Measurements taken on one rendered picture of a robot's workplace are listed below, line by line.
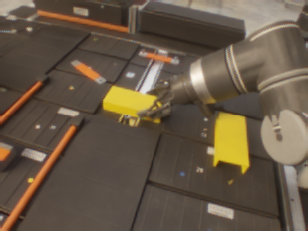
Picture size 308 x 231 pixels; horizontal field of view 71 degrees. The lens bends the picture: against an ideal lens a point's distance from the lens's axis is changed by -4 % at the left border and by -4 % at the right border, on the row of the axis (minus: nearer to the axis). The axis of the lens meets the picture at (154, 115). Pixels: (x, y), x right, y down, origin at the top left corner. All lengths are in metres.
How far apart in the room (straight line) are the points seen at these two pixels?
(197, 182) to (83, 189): 0.23
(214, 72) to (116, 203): 0.32
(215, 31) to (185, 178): 0.63
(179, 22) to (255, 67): 0.55
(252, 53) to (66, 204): 0.45
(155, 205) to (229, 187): 0.17
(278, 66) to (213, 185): 0.27
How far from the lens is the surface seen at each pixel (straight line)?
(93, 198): 0.46
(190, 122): 0.61
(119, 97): 0.62
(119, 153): 0.51
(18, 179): 0.53
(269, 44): 0.47
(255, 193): 0.55
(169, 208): 0.47
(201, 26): 0.95
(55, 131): 0.58
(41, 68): 0.79
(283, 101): 0.44
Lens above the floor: 1.43
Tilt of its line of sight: 44 degrees down
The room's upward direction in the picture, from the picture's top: 9 degrees clockwise
